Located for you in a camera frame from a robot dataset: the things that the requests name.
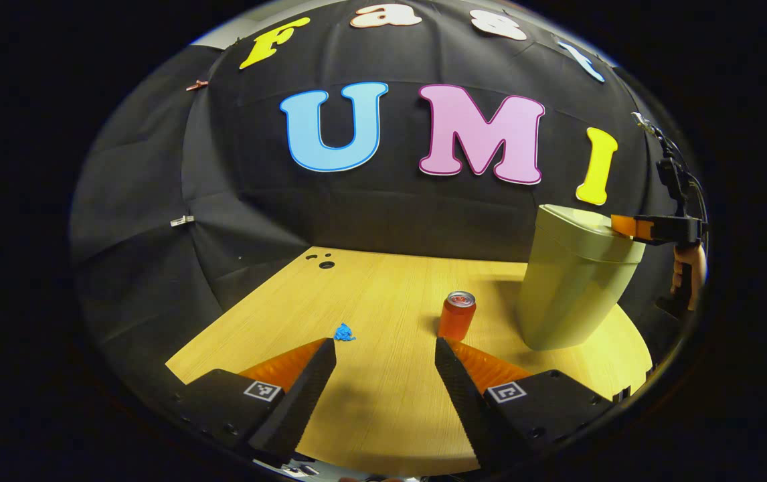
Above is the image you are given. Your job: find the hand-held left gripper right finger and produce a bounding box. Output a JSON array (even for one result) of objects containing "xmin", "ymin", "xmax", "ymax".
[{"xmin": 434, "ymin": 337, "xmax": 622, "ymax": 470}]

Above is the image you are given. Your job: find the orange pop can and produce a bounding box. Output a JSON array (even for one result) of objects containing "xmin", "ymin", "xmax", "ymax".
[{"xmin": 438, "ymin": 291, "xmax": 477, "ymax": 342}]

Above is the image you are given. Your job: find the green desktop garbage bin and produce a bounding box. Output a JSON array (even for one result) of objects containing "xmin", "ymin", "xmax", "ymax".
[{"xmin": 516, "ymin": 204, "xmax": 646, "ymax": 351}]

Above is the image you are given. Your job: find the black stand with clamp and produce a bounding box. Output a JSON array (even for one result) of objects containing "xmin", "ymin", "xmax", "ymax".
[{"xmin": 631, "ymin": 110, "xmax": 705, "ymax": 215}]

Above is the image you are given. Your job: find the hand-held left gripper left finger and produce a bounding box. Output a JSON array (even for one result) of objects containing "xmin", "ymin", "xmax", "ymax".
[{"xmin": 173, "ymin": 338, "xmax": 337, "ymax": 468}]

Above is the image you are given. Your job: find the wooden desktop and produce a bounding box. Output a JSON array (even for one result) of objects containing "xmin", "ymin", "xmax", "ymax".
[{"xmin": 166, "ymin": 246, "xmax": 653, "ymax": 477}]

